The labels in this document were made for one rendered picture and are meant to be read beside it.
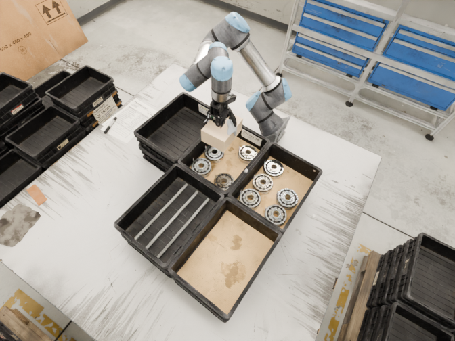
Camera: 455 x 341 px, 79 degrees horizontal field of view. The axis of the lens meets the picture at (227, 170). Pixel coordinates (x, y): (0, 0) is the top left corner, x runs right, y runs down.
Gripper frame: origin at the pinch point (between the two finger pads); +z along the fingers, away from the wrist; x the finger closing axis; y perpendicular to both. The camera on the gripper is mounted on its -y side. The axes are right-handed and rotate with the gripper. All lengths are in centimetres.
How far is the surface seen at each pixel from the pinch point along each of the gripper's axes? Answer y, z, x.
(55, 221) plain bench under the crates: 68, 40, -55
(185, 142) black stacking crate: -0.4, 26.9, -22.9
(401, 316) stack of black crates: 7, 71, 123
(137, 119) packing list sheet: -6, 40, -66
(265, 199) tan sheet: 7.8, 26.6, 30.4
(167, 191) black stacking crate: 29.5, 26.8, -12.4
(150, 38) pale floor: -160, 111, -199
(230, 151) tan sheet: -8.6, 26.7, 1.0
